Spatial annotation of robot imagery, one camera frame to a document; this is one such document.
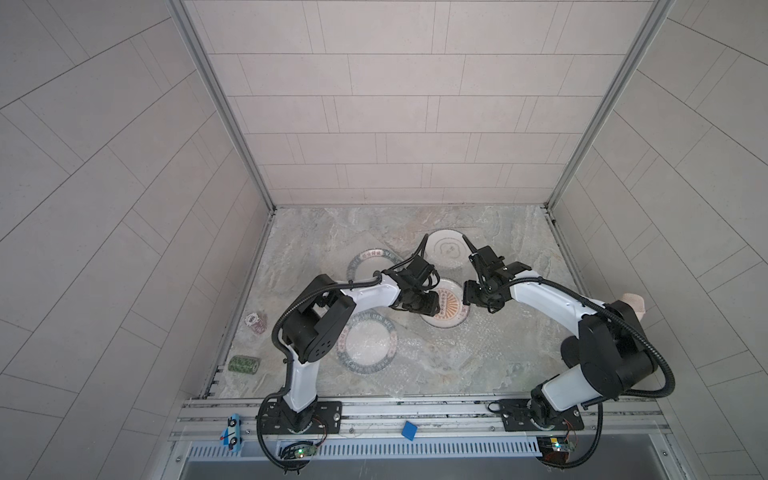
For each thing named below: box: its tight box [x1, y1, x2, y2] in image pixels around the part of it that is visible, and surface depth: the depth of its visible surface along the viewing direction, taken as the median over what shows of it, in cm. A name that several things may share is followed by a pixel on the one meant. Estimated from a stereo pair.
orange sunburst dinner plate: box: [420, 278, 471, 329], surface depth 90 cm
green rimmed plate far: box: [346, 247, 403, 281], surface depth 101 cm
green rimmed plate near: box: [336, 309, 399, 375], surface depth 82 cm
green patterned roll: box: [228, 355, 261, 375], surface depth 77 cm
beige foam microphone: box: [619, 293, 646, 322], surface depth 63 cm
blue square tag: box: [401, 420, 418, 441], surface depth 70 cm
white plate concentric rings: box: [423, 229, 472, 277], surface depth 105 cm
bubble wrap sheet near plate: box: [334, 306, 445, 397], surface depth 81 cm
